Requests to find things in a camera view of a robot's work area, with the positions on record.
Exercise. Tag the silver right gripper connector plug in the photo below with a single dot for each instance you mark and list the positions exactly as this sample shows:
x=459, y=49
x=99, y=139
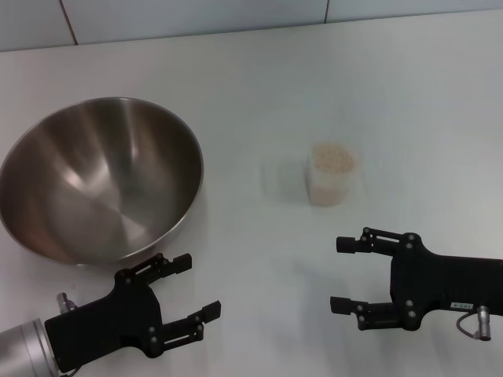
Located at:
x=484, y=322

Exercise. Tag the clear plastic cup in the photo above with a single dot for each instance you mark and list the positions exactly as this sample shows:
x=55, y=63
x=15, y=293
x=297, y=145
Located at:
x=328, y=188

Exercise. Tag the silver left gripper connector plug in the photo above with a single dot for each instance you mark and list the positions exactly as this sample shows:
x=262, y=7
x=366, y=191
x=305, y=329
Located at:
x=66, y=303

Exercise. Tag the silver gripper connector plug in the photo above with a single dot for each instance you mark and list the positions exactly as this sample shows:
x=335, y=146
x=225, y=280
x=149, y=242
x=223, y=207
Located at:
x=484, y=322
x=66, y=303

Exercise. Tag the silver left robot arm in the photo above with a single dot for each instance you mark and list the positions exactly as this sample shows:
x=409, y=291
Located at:
x=23, y=349

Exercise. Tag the stainless steel mixing bowl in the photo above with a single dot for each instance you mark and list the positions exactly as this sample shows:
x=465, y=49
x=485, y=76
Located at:
x=102, y=184

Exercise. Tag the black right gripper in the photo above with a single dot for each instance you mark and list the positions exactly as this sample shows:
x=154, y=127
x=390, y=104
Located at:
x=444, y=280

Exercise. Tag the beige rice grains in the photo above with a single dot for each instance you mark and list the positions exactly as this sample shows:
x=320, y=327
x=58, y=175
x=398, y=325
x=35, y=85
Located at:
x=334, y=157

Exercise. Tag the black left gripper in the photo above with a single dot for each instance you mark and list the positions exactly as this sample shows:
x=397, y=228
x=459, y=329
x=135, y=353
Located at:
x=114, y=322

